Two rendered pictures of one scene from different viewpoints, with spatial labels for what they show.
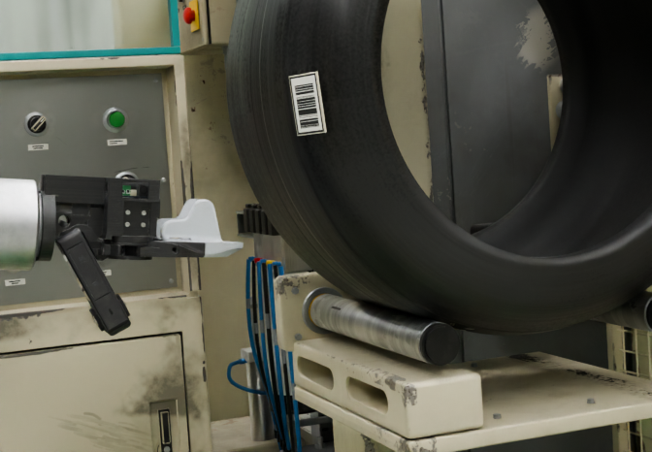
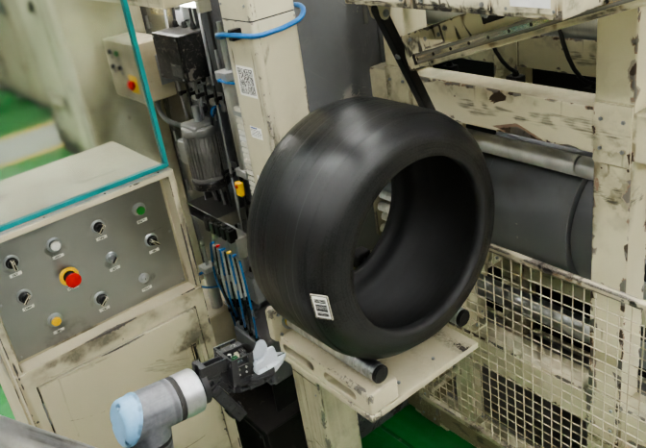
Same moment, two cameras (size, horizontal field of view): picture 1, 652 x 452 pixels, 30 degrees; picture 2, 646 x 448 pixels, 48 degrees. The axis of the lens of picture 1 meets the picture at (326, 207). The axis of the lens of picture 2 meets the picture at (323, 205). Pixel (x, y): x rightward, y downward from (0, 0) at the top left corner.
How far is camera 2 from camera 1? 0.89 m
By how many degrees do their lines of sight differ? 26
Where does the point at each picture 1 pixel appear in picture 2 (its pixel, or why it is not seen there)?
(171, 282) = (182, 280)
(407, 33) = not seen: hidden behind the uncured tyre
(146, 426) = (186, 355)
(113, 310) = (239, 412)
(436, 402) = (381, 397)
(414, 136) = not seen: hidden behind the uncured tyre
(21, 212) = (198, 397)
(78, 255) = (221, 397)
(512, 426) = (409, 390)
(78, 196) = (215, 372)
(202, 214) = (269, 354)
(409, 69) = not seen: hidden behind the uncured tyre
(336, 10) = (332, 264)
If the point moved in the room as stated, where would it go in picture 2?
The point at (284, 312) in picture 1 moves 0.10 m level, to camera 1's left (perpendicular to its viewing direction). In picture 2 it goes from (274, 326) to (236, 337)
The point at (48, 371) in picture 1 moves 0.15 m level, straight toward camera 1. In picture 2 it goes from (135, 349) to (153, 376)
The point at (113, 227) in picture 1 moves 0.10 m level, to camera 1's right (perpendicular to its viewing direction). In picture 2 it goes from (236, 381) to (284, 366)
